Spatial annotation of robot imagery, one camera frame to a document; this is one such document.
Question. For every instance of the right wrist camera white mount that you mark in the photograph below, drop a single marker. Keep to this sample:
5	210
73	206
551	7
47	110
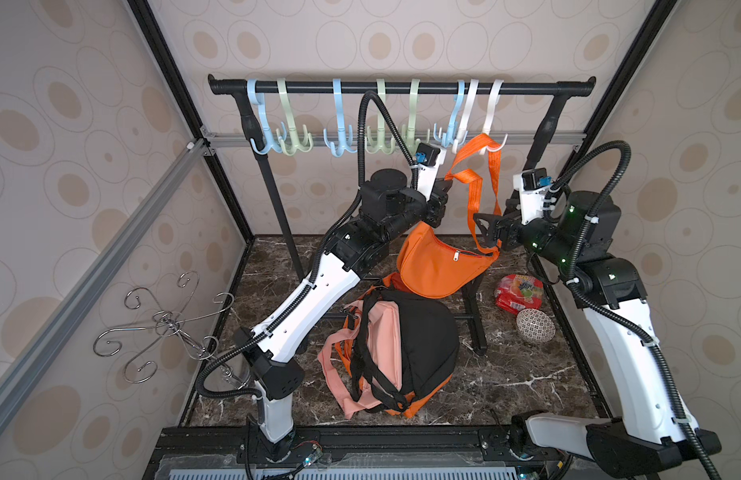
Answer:
531	186

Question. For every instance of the light green hook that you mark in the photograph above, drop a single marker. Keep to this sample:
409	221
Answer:
291	141
377	142
408	134

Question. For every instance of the red snack packet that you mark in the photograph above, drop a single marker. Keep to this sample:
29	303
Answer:
515	293

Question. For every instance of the black corner frame post left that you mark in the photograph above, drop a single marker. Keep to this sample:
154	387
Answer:
148	25

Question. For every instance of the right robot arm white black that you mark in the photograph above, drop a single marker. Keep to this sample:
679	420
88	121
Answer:
655	431

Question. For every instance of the aluminium rail left wall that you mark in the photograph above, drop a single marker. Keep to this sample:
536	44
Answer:
25	373

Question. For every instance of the patterned round ball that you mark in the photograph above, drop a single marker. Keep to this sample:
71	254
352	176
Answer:
534	326

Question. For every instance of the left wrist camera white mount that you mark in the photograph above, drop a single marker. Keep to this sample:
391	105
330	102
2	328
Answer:
427	161

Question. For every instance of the dark grey clothes rack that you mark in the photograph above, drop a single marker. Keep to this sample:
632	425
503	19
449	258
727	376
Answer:
559	92

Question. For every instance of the light blue hook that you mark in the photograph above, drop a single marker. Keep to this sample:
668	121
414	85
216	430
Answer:
344	142
258	100
445	133

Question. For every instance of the pink sling bag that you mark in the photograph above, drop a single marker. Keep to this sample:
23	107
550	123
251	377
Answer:
362	362

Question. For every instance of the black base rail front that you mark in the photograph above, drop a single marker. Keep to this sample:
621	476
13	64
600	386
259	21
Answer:
349	452

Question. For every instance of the orange sling bag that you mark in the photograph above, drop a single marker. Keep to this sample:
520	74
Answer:
432	269

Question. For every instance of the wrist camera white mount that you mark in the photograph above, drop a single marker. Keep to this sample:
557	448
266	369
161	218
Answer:
427	161
531	186

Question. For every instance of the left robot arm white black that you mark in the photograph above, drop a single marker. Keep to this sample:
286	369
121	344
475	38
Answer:
384	208

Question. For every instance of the chrome jewelry stand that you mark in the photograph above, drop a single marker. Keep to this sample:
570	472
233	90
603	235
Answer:
161	325

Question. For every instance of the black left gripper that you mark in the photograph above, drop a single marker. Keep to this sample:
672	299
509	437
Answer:
438	202

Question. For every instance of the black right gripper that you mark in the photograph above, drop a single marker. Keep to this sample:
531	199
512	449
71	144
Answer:
508	229

